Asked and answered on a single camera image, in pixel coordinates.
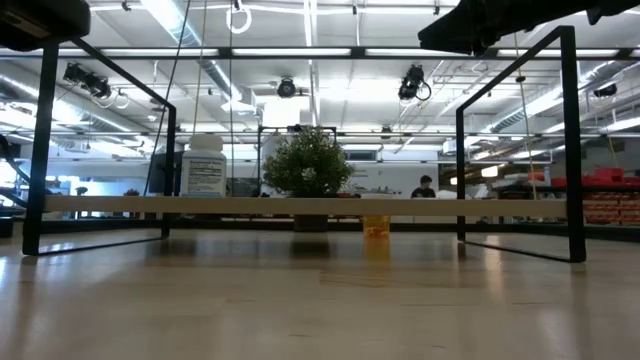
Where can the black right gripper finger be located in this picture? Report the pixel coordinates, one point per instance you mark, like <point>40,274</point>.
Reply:
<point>465,27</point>

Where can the orange medicine bottle white cap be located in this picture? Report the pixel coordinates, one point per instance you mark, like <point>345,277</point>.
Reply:
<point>376,227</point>

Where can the person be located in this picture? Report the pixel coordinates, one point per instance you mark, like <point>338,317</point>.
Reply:
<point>424,189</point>

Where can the black overhead light beam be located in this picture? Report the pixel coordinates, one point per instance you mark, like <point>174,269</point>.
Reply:
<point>300,57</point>

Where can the rack of red bins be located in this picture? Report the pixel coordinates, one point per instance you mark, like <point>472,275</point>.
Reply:
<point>610,175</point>

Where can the black monitor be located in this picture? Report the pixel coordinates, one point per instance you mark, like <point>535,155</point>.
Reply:
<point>162,175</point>

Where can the green potted plant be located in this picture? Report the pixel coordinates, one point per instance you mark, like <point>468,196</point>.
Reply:
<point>307,165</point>

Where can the white cup upper left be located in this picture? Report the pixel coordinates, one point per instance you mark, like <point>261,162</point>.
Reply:
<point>202,167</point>

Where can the black hanging camera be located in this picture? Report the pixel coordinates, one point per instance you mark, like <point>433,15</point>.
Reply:
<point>412,82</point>
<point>605,90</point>
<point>75,73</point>
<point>286,88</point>
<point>97,87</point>

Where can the black aluminium table frame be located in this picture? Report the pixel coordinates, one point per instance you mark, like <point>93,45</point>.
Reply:
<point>250,226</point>

